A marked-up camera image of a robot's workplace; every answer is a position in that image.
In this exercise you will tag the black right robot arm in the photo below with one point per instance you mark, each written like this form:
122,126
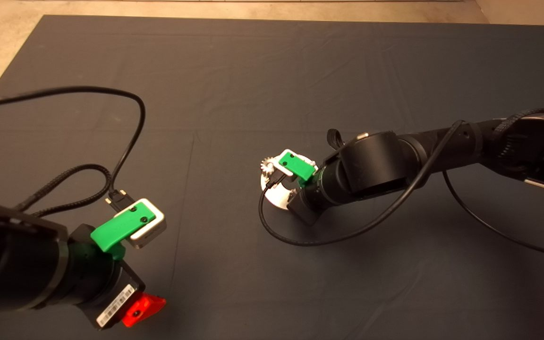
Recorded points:
380,160

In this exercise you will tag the small steel planetary gear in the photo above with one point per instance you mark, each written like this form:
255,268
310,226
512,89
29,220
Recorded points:
267,166

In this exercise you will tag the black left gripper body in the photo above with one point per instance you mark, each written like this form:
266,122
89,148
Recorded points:
97,283

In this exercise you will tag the left green camera mount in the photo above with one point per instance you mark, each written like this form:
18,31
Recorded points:
114,231

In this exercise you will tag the right green camera mount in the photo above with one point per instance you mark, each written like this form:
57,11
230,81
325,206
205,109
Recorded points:
298,166

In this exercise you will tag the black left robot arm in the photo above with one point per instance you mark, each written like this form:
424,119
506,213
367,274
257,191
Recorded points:
7,259

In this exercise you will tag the left silver camera box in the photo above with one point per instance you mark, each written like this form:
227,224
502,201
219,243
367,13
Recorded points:
151,231

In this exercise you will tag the silver camera box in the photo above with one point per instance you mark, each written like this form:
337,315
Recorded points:
151,231
279,165

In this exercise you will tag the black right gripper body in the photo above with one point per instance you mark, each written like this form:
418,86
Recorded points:
310,200

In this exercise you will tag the round metal carrier plate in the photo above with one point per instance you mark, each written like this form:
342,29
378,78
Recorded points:
276,198

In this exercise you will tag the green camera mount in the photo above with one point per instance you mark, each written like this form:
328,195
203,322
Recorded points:
114,231
298,166

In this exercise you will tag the right silver camera box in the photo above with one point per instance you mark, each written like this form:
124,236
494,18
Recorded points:
279,165

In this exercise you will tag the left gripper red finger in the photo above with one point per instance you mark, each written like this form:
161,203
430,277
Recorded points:
142,309

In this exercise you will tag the dark grey table cloth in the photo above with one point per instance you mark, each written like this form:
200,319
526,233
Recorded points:
272,71

